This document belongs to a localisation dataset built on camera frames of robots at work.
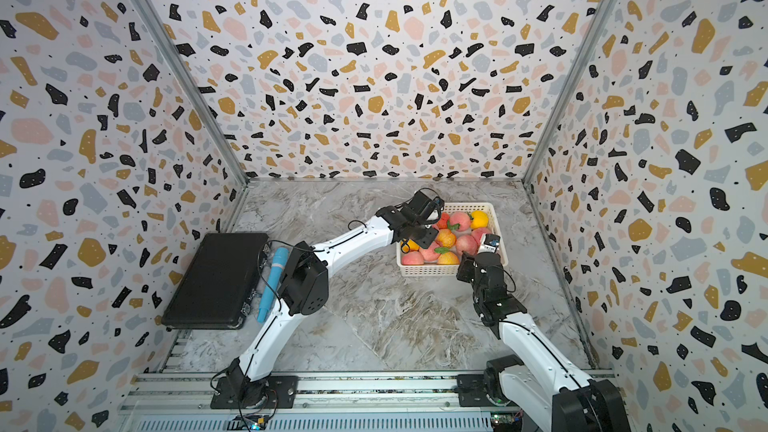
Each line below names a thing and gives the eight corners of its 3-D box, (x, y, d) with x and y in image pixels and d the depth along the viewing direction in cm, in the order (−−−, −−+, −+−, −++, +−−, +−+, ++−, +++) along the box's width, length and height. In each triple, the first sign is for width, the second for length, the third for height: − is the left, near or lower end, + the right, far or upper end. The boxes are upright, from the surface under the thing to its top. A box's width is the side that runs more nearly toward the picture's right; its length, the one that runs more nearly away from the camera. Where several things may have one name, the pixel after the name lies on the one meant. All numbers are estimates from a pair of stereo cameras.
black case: (168, 329, 84) (156, 322, 80) (212, 242, 104) (204, 233, 99) (242, 329, 85) (234, 323, 80) (271, 242, 104) (266, 233, 99)
